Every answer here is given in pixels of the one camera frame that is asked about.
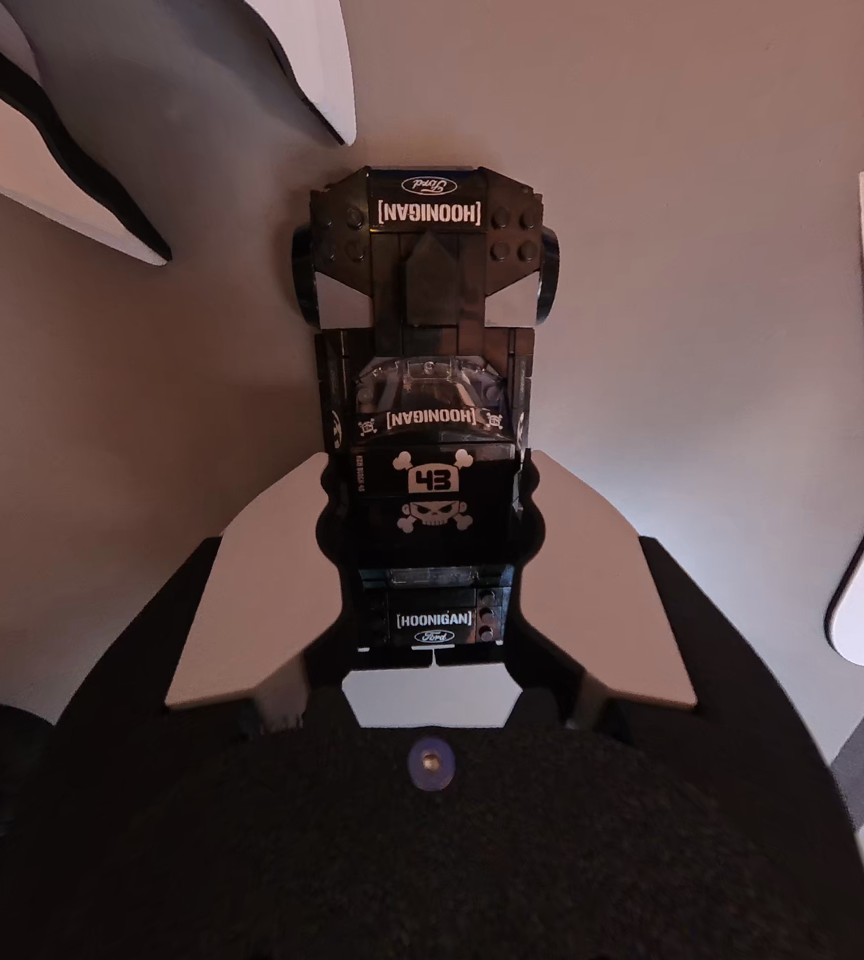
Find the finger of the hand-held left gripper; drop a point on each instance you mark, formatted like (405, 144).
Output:
(27, 135)
(312, 60)

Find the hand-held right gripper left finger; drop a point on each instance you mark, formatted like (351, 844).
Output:
(252, 600)

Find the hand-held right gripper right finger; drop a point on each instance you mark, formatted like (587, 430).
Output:
(612, 600)

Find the black lego car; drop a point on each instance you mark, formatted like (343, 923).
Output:
(432, 420)

